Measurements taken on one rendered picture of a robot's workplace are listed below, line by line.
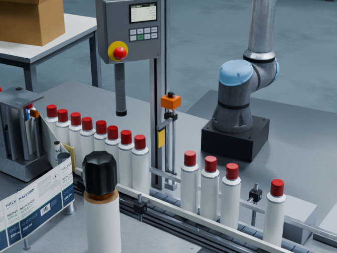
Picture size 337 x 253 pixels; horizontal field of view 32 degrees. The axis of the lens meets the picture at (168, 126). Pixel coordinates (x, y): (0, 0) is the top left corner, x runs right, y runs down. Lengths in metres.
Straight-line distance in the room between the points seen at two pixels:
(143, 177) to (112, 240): 0.30
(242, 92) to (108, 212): 0.79
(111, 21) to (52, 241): 0.62
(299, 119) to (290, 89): 2.43
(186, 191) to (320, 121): 0.93
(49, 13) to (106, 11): 1.86
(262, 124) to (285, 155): 0.14
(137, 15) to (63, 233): 0.64
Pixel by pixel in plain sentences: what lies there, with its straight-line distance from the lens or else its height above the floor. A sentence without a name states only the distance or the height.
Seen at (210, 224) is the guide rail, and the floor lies 0.91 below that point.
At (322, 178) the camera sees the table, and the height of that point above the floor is 0.83.
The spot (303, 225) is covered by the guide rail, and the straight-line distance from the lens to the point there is 1.60.
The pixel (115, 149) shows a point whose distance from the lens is 1.78.
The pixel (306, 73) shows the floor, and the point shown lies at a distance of 5.23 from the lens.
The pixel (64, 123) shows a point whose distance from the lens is 1.90.
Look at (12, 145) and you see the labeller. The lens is 1.91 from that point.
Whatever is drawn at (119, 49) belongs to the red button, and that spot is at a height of 1.34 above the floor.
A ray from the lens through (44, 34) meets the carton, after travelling 3.45.
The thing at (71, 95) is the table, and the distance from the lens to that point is 2.65.
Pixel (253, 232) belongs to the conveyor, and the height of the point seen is 0.88.
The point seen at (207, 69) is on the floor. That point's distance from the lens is 5.18.
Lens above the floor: 1.89
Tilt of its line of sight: 27 degrees down
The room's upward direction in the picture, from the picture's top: straight up
